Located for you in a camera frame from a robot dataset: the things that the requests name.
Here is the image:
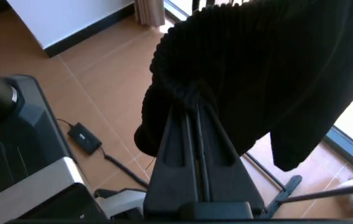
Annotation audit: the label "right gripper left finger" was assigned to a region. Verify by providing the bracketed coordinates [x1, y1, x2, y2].
[143, 102, 200, 218]

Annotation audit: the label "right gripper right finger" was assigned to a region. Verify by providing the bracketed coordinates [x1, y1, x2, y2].
[198, 101, 266, 218]

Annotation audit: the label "black shorts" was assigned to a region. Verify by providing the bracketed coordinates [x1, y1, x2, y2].
[134, 0, 353, 172]

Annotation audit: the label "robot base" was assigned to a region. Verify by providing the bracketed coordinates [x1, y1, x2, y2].
[0, 63, 148, 224]

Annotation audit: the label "black clothes rack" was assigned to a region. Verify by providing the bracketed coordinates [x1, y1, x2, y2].
[244, 151, 353, 219]

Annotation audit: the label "black power adapter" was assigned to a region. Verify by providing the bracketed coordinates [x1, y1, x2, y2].
[56, 118, 103, 156]

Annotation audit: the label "black cable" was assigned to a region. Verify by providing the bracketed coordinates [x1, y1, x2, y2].
[100, 146, 149, 189]

